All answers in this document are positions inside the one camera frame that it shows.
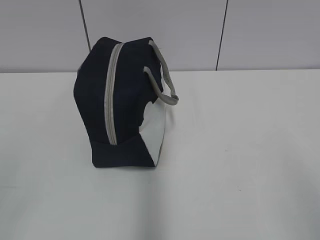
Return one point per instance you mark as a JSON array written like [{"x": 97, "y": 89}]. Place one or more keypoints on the navy insulated lunch bag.
[{"x": 121, "y": 91}]

